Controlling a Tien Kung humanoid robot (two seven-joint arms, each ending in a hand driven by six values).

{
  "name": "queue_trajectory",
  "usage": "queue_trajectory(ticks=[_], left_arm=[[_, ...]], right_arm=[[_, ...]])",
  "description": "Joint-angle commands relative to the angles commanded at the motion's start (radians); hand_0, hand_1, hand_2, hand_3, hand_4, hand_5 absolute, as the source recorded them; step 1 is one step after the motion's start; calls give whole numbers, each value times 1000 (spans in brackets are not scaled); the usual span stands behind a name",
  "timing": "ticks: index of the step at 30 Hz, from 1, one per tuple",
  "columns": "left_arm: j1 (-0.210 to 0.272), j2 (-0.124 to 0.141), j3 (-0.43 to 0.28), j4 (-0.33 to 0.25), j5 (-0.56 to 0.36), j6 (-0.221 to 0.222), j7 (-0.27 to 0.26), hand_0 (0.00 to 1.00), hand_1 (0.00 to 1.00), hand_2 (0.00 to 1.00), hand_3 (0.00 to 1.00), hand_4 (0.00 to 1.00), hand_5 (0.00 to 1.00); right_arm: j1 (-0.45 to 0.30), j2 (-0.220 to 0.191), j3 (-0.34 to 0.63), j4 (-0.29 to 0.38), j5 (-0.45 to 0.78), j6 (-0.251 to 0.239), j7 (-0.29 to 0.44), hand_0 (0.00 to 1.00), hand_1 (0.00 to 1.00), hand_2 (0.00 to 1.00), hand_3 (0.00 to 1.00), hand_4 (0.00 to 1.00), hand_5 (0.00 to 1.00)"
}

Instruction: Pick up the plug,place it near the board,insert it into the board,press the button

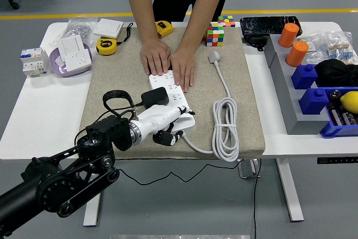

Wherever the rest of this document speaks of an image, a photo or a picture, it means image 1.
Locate person's right hand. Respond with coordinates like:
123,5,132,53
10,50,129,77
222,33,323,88
139,38,171,77

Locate person's left hand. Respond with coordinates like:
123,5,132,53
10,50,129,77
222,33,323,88
169,48,196,93

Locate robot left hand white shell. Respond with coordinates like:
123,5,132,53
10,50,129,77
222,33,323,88
130,104,196,147

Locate black plug adapter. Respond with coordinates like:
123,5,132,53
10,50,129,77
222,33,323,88
140,87,171,110

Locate white power strip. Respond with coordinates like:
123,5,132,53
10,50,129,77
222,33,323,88
149,70,196,132

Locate thin black plug cord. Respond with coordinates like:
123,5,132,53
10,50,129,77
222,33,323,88
117,101,241,186

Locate boxy yellow tape measure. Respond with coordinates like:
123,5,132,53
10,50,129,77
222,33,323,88
155,20,174,39

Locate grey-brown mat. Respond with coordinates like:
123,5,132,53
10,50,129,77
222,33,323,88
79,26,266,161

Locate large rubik's cube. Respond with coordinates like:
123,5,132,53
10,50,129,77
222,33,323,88
206,22,225,47

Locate round yellow tape measure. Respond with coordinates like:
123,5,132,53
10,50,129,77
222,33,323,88
96,37,117,56

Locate small rubik's cube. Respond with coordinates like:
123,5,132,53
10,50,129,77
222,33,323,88
217,15,235,28

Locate black adapter box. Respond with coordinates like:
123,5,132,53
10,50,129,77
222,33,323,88
242,35,268,52

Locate clear bag of screws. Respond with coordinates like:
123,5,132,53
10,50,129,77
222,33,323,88
49,17,98,46

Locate black glossy tray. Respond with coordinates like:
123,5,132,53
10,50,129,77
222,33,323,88
239,16,303,38

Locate purple bowl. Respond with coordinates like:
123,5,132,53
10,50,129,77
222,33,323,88
49,43,95,78

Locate orange cylinder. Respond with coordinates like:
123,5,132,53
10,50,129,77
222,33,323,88
277,22,300,48
285,40,309,68

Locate grey stepped block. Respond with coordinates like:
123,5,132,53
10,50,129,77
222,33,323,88
263,35,331,135

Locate small blue block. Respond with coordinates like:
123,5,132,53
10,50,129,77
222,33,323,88
290,64,318,90

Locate white table leg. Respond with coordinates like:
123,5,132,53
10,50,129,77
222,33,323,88
83,194,102,227
275,158,304,222

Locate white circuit breaker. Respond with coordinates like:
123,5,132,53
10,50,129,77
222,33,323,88
20,48,50,78

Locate clear bag with parts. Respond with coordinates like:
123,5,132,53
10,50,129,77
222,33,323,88
298,33,331,65

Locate large blue block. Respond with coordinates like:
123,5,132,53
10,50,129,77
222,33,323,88
298,87,331,115

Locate black cloth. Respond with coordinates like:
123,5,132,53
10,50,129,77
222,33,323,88
313,59,358,88

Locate clear bag of resistors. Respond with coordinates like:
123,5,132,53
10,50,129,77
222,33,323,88
321,30,355,65

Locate blue plastic bin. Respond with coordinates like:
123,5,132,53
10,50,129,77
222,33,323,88
319,87,358,139

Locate dark cylindrical parts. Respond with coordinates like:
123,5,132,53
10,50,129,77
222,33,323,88
331,107,358,126

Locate yellow lemon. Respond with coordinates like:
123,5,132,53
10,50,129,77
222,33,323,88
340,91,358,114

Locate black table control panel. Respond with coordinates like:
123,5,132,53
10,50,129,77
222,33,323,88
317,156,358,165

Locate white power strip cord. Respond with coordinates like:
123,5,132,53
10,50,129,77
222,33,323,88
178,50,240,163

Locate black wrist strap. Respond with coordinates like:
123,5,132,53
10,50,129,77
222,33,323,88
117,22,134,46

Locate white flat switch box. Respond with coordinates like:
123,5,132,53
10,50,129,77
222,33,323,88
92,18,124,38

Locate white wall socket panel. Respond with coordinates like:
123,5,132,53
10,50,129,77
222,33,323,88
60,49,93,73

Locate white wall switch panel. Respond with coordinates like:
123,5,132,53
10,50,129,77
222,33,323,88
57,36,86,58

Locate silver metal bracket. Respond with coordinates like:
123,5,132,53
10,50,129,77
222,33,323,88
237,158,261,180

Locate black hanging cable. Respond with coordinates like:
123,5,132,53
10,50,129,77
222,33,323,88
252,158,263,239

